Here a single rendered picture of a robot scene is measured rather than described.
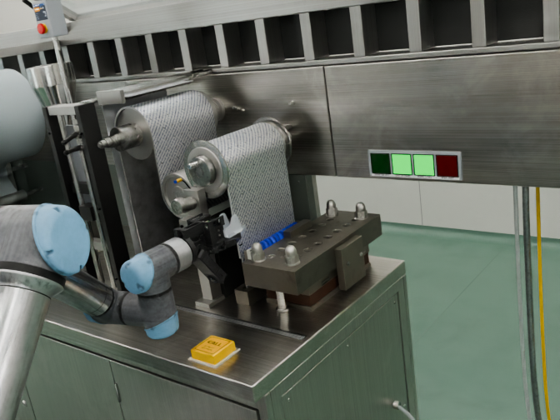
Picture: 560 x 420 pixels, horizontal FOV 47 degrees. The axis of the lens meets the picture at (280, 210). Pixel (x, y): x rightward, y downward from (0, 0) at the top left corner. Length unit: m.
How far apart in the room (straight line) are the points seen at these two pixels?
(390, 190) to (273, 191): 2.84
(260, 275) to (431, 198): 2.93
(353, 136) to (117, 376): 0.86
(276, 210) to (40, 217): 0.77
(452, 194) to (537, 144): 2.80
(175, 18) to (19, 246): 1.11
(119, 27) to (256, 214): 0.88
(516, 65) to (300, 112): 0.59
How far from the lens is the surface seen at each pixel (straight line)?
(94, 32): 2.34
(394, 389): 1.86
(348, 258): 1.61
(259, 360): 1.40
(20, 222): 1.11
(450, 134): 1.57
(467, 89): 1.53
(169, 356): 1.49
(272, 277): 1.51
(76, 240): 1.12
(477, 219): 4.28
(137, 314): 1.43
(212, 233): 1.48
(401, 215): 4.51
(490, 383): 2.89
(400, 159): 1.64
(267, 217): 1.68
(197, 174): 1.58
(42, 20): 1.98
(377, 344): 1.73
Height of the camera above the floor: 1.60
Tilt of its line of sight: 18 degrees down
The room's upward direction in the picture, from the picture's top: 9 degrees counter-clockwise
